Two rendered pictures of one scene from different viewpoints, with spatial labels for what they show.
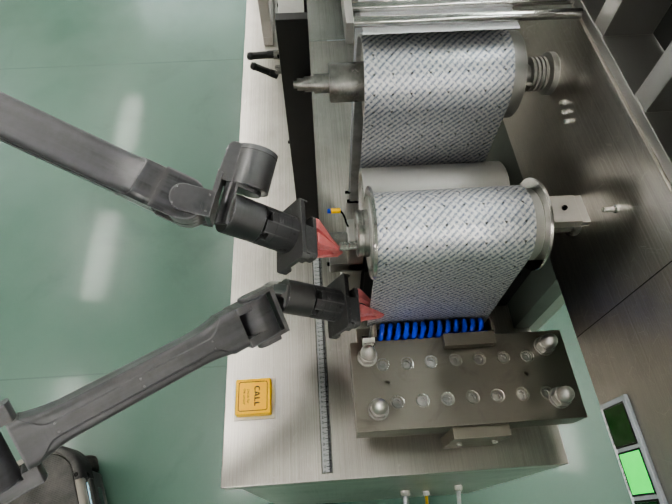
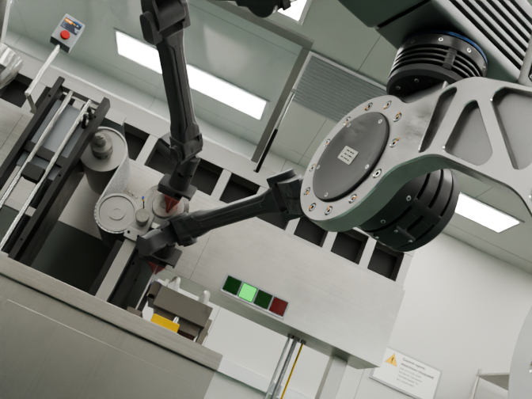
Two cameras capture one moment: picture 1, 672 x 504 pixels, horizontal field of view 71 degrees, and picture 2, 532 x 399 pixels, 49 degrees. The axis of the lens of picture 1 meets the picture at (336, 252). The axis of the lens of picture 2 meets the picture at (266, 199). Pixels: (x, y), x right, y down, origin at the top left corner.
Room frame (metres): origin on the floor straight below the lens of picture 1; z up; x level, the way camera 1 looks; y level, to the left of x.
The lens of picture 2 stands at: (0.10, 1.65, 0.77)
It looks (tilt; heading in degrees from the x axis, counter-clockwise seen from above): 20 degrees up; 271
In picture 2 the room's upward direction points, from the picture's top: 24 degrees clockwise
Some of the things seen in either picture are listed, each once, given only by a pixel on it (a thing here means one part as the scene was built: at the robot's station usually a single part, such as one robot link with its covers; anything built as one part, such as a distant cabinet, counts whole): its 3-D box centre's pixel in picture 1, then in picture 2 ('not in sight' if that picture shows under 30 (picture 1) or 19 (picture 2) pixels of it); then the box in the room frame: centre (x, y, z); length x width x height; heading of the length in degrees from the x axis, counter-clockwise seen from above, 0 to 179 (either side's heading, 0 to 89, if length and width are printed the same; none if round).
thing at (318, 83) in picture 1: (311, 83); (100, 138); (0.65, 0.04, 1.33); 0.06 x 0.03 x 0.03; 94
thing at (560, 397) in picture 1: (564, 394); not in sight; (0.20, -0.39, 1.05); 0.04 x 0.04 x 0.04
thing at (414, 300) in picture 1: (435, 301); (161, 265); (0.35, -0.18, 1.10); 0.23 x 0.01 x 0.18; 94
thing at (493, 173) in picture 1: (429, 197); (119, 222); (0.53, -0.17, 1.17); 0.26 x 0.12 x 0.12; 94
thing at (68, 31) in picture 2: not in sight; (67, 32); (0.95, -0.05, 1.66); 0.07 x 0.07 x 0.10; 21
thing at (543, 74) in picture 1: (530, 74); not in sight; (0.67, -0.33, 1.33); 0.07 x 0.07 x 0.07; 4
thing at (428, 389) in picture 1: (460, 382); (180, 314); (0.24, -0.23, 1.00); 0.40 x 0.16 x 0.06; 94
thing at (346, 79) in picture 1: (346, 82); (101, 146); (0.65, -0.02, 1.33); 0.06 x 0.06 x 0.06; 4
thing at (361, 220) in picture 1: (362, 233); (164, 206); (0.41, -0.04, 1.25); 0.07 x 0.02 x 0.07; 4
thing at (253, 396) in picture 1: (253, 397); (164, 324); (0.23, 0.16, 0.91); 0.07 x 0.07 x 0.02; 4
